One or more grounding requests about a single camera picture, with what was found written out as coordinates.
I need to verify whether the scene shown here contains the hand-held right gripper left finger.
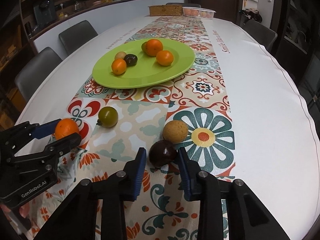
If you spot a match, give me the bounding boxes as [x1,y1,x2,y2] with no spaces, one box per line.
[32,147,147,240]

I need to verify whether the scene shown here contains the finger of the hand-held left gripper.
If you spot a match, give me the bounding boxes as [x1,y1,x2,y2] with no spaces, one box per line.
[11,133,82,167]
[5,119,62,153]

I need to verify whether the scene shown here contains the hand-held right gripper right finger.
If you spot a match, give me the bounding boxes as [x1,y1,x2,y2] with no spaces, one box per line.
[177,147,285,240]

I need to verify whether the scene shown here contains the dark purple round fruit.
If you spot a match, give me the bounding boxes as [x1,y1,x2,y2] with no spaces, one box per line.
[149,140,178,168]
[124,54,138,67]

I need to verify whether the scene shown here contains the green plate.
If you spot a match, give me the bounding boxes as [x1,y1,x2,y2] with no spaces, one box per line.
[92,38,195,89]

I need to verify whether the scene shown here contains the large orange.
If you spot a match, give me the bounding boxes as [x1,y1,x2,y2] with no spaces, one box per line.
[145,38,164,57]

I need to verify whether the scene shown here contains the grey dining chair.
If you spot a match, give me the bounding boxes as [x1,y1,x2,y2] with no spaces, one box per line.
[58,20,99,55]
[165,2,202,8]
[241,19,278,53]
[14,46,63,103]

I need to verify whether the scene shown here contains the wooden display cabinet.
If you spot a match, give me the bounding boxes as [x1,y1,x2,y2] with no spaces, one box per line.
[0,5,28,110]

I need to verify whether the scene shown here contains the patterned table runner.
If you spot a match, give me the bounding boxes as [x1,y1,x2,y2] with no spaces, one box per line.
[25,15,237,240]

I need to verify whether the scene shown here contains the black coffee machine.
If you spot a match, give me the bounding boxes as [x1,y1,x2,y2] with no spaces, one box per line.
[34,0,58,24]

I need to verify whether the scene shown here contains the white kitchen counter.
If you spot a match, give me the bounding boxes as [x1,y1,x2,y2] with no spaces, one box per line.
[31,0,187,53]

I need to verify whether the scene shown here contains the white plastic basket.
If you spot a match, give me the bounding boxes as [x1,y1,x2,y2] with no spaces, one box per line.
[182,6,217,20]

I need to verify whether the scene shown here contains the wicker basket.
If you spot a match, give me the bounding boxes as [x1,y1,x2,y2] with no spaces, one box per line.
[148,4,184,17]

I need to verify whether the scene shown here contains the pile of clothes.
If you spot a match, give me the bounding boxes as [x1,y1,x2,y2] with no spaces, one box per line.
[240,7,263,23]

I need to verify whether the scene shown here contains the dark wooden door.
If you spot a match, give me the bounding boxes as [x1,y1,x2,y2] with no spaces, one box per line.
[184,0,239,22]

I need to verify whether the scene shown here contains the kitchen faucet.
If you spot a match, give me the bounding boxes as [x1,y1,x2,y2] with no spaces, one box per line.
[296,31,307,45]

